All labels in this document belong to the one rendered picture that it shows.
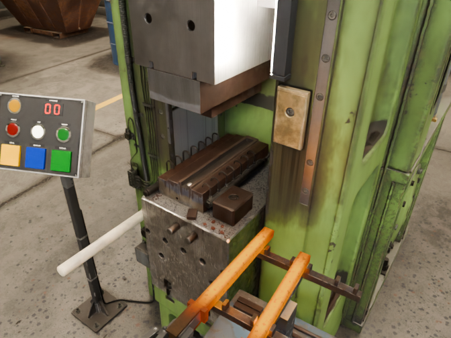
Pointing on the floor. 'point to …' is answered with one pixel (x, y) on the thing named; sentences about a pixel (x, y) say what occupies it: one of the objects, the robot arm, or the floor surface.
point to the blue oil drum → (111, 31)
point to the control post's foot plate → (86, 314)
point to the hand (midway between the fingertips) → (184, 324)
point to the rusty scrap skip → (54, 15)
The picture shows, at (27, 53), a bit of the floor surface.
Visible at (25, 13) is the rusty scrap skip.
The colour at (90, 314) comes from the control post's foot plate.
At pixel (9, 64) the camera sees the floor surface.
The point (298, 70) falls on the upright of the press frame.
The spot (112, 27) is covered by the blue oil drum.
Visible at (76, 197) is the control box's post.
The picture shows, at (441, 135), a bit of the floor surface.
